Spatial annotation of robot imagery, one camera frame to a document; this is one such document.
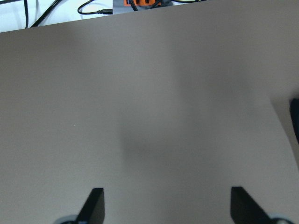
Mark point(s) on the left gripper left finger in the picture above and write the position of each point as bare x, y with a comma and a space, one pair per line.
92, 211

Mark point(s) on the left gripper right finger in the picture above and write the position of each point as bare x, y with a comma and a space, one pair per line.
244, 209

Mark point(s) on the black printed t-shirt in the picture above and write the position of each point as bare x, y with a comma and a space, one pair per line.
294, 113

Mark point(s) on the power strip with plugs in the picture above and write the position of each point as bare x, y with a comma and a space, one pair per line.
124, 6

